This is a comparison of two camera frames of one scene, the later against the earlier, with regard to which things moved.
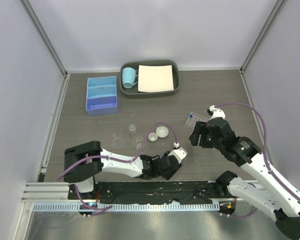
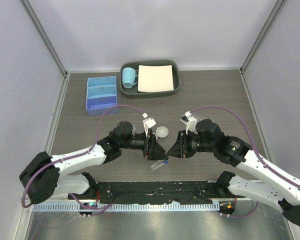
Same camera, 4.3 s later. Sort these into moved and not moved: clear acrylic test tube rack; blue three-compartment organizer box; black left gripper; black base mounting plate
Moved: black left gripper
Not moved: clear acrylic test tube rack; blue three-compartment organizer box; black base mounting plate
